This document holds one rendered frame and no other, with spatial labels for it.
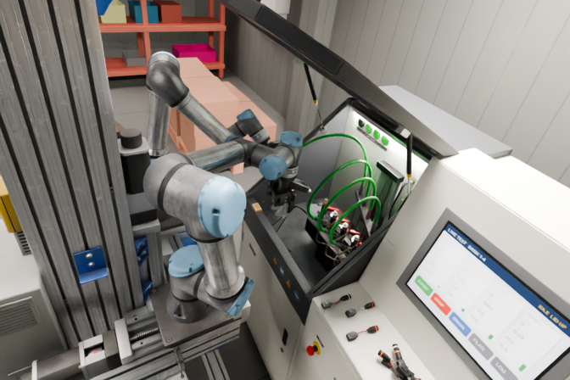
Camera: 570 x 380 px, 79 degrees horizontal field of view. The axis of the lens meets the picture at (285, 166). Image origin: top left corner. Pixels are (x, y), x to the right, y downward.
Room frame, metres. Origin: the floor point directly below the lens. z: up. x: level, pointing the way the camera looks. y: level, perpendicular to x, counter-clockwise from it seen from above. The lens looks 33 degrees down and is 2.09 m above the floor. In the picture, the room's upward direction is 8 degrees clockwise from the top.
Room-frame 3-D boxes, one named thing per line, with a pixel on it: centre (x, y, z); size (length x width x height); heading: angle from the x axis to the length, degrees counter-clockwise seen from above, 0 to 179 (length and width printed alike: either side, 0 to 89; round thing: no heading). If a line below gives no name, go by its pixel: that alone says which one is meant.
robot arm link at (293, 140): (1.00, -0.01, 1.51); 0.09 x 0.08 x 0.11; 160
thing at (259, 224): (1.15, -0.01, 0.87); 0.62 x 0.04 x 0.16; 32
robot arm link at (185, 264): (0.70, 0.24, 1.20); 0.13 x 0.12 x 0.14; 70
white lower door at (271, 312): (1.14, 0.01, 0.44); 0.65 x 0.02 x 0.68; 32
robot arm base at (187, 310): (0.70, 0.25, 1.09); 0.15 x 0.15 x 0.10
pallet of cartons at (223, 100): (3.49, 0.84, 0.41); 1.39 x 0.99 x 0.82; 30
